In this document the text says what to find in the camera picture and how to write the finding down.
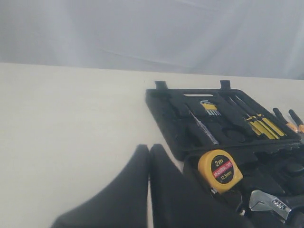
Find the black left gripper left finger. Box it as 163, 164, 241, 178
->
52, 144, 150, 228

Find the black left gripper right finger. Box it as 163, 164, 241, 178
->
150, 144, 252, 228

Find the yellow tape measure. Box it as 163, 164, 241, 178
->
198, 149, 243, 194

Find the black plastic tool case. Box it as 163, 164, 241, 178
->
145, 80, 304, 228

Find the silver adjustable wrench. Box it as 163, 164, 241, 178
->
249, 190, 304, 221

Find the yellow hex key set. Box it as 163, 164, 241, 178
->
200, 100, 221, 116

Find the yellow black screwdriver left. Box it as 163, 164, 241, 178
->
226, 96, 262, 136

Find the yellow black screwdriver right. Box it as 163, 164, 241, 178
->
235, 96, 286, 139

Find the white backdrop curtain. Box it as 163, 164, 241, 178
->
0, 0, 304, 79

